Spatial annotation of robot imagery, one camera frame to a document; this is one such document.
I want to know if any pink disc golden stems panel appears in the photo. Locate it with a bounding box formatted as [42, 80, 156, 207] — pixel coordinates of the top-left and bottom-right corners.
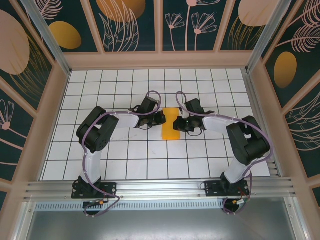
[0, 8, 55, 112]

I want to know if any golden oval dark wall panel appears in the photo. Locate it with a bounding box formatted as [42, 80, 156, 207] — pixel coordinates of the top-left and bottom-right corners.
[24, 0, 101, 54]

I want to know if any pale disc dark wall panel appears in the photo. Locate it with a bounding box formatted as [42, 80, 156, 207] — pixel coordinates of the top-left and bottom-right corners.
[219, 0, 282, 52]

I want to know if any feather leaves dark wall panel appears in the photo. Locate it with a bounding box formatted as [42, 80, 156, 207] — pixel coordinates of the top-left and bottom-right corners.
[89, 0, 160, 54]

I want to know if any aluminium front rail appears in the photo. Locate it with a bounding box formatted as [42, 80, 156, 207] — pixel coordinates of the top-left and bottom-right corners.
[23, 177, 298, 201]

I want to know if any single flower dark wall panel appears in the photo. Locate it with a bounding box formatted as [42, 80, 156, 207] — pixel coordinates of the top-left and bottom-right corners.
[0, 77, 36, 182]

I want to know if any golden oval fern wall panel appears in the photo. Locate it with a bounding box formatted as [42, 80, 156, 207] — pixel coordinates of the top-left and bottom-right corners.
[261, 0, 320, 109]

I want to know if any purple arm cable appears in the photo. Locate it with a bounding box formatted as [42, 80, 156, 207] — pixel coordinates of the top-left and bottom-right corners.
[81, 90, 163, 219]
[175, 90, 275, 216]

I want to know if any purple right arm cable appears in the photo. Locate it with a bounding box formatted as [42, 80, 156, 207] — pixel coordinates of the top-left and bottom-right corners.
[175, 90, 275, 216]

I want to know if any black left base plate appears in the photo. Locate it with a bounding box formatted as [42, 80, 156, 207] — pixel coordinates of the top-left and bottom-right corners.
[71, 181, 118, 200]

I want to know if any aluminium side rail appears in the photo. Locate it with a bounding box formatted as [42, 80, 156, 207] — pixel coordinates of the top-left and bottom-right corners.
[241, 68, 280, 177]

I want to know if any grey metal sheet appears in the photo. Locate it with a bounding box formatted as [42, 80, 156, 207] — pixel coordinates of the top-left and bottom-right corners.
[24, 209, 298, 240]

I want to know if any small circuit board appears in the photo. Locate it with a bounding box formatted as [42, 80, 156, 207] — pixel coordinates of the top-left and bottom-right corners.
[231, 198, 252, 207]
[83, 199, 110, 207]

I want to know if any pink flowers dark wall panel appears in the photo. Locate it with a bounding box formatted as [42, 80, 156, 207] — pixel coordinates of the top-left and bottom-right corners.
[161, 0, 229, 53]

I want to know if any pink leaf outline wall panel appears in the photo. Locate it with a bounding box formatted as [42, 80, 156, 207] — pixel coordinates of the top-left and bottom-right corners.
[281, 91, 320, 181]

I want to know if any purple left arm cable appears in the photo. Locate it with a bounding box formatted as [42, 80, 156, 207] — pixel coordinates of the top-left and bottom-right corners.
[81, 90, 163, 219]

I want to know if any yellow cloth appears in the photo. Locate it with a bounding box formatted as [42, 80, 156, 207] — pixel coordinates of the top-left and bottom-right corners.
[161, 107, 181, 141]

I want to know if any aluminium corner post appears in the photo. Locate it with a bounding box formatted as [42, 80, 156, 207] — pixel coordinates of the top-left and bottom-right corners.
[21, 0, 72, 76]
[244, 0, 290, 73]

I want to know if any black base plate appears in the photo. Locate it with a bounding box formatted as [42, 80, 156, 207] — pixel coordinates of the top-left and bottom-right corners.
[71, 181, 118, 200]
[204, 180, 250, 198]

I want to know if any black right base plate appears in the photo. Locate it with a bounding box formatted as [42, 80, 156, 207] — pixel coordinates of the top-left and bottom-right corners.
[204, 180, 250, 198]

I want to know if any slotted metal cable tray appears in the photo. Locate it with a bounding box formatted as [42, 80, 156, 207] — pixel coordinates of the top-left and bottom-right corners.
[34, 201, 226, 211]

